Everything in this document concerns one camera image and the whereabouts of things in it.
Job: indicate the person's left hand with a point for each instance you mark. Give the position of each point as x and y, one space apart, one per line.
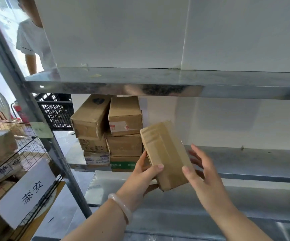
135 185

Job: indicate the person's right hand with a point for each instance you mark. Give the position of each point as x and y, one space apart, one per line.
210 188

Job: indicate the stack of cardboard boxes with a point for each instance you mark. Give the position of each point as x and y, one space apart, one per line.
125 112

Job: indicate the black plastic crate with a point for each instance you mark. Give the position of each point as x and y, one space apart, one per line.
57 112

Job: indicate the person's right forearm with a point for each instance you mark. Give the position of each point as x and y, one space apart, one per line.
237 223

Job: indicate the metal shelving rack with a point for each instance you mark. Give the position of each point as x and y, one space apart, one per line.
160 82

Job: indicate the green paper label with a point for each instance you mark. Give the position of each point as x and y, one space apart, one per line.
41 130

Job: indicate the red fire extinguisher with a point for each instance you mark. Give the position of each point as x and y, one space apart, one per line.
20 114

